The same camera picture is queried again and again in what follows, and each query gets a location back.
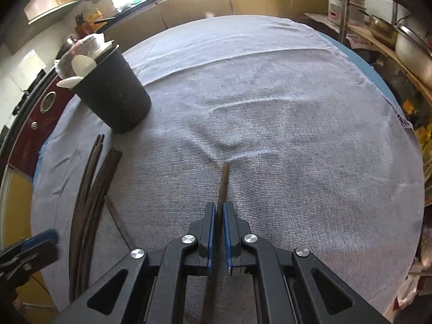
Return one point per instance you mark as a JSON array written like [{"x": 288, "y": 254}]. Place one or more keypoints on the yellow lower cabinets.
[{"x": 256, "y": 0}]

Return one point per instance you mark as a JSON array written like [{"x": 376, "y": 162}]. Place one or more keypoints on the yellow snack packet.
[{"x": 425, "y": 135}]

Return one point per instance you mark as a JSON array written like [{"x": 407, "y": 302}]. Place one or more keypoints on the steel basin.
[{"x": 413, "y": 45}]

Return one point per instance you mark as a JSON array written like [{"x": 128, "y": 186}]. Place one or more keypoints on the golden metal pot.
[{"x": 381, "y": 27}]

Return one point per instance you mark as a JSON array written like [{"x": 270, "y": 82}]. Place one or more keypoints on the black utensil holder cup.
[{"x": 114, "y": 98}]

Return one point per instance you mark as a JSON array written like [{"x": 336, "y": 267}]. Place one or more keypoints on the white kitchen appliance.
[{"x": 337, "y": 6}]

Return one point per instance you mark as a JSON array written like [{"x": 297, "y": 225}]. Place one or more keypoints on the grey table cloth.
[{"x": 270, "y": 125}]

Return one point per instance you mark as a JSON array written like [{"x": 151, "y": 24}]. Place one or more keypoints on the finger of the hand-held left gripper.
[
  {"x": 42, "y": 237},
  {"x": 40, "y": 258}
]

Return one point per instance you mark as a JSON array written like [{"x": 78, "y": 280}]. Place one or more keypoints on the dark wooden chopstick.
[
  {"x": 118, "y": 221},
  {"x": 110, "y": 179},
  {"x": 103, "y": 182},
  {"x": 224, "y": 182},
  {"x": 82, "y": 202},
  {"x": 89, "y": 192}
]

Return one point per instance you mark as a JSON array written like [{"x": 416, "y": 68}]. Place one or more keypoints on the yellow upper cabinet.
[{"x": 50, "y": 0}]

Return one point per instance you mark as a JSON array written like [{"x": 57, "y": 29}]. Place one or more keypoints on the plastic-wrapped jar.
[{"x": 84, "y": 45}]

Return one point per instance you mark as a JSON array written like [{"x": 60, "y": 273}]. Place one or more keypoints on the wooden knife block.
[{"x": 81, "y": 28}]

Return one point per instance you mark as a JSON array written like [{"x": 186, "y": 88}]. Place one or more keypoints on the yellow bottle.
[{"x": 94, "y": 17}]

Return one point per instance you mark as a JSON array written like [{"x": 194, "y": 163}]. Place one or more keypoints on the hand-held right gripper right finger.
[{"x": 227, "y": 233}]

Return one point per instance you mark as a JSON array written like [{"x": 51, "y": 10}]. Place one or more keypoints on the yellow cabinet door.
[{"x": 17, "y": 202}]

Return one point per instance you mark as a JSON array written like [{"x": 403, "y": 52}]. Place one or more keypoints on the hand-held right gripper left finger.
[{"x": 211, "y": 229}]

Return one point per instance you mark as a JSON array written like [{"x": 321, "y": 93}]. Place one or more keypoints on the metal pole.
[{"x": 345, "y": 6}]

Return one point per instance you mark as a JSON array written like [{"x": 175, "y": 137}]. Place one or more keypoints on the dark red oven cabinet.
[{"x": 30, "y": 141}]

